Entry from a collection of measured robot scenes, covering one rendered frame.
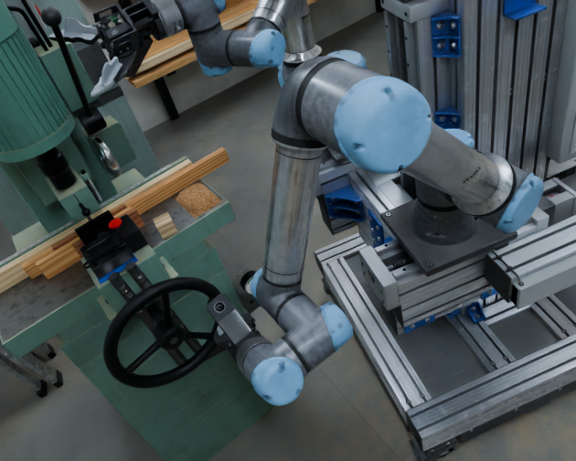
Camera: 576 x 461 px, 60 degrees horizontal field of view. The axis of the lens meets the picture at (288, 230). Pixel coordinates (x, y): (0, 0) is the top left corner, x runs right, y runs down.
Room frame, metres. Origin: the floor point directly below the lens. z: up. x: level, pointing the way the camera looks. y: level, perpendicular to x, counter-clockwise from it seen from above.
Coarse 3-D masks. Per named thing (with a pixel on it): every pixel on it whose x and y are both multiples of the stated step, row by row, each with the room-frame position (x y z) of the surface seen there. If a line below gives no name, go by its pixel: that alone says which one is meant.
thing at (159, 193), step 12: (216, 156) 1.20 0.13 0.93; (228, 156) 1.22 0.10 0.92; (192, 168) 1.17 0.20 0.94; (204, 168) 1.18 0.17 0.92; (216, 168) 1.20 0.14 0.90; (168, 180) 1.15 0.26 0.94; (180, 180) 1.15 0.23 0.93; (192, 180) 1.17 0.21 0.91; (144, 192) 1.13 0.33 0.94; (156, 192) 1.12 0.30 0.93; (168, 192) 1.14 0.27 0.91; (132, 204) 1.10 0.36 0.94; (144, 204) 1.11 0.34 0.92; (156, 204) 1.12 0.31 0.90; (48, 252) 1.00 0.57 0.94; (24, 264) 0.99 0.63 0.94; (36, 264) 0.98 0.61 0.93; (36, 276) 0.98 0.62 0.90
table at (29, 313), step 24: (216, 192) 1.09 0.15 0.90; (144, 216) 1.08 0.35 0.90; (216, 216) 1.02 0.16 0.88; (168, 240) 0.96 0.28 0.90; (192, 240) 0.98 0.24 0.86; (72, 264) 0.98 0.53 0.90; (168, 264) 0.91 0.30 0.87; (24, 288) 0.95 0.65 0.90; (48, 288) 0.92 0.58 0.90; (72, 288) 0.89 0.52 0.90; (96, 288) 0.88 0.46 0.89; (0, 312) 0.89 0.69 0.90; (24, 312) 0.87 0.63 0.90; (48, 312) 0.84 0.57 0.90; (72, 312) 0.85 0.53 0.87; (0, 336) 0.81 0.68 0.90; (24, 336) 0.80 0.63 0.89; (48, 336) 0.82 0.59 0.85
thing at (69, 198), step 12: (72, 168) 1.13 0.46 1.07; (48, 180) 1.11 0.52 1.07; (60, 192) 1.03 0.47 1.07; (72, 192) 1.02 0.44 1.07; (84, 192) 1.02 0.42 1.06; (72, 204) 1.01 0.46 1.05; (84, 204) 1.02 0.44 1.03; (96, 204) 1.03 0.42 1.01; (72, 216) 1.00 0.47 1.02; (84, 216) 1.01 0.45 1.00
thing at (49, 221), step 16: (32, 48) 1.27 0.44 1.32; (80, 144) 1.26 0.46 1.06; (96, 160) 1.27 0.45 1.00; (16, 176) 1.19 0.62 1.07; (96, 176) 1.26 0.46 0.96; (16, 192) 1.20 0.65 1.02; (32, 192) 1.19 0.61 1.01; (112, 192) 1.26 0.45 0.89; (32, 208) 1.18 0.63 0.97; (48, 208) 1.19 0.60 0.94; (48, 224) 1.18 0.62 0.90; (64, 224) 1.20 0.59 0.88
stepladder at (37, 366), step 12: (0, 348) 1.36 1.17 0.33; (48, 348) 1.56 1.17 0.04; (0, 360) 1.36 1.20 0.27; (24, 360) 1.37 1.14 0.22; (36, 360) 1.41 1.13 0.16; (12, 372) 1.36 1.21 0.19; (24, 372) 1.38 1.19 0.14; (48, 372) 1.39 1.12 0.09; (60, 372) 1.43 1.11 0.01; (36, 384) 1.36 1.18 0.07; (60, 384) 1.37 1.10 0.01
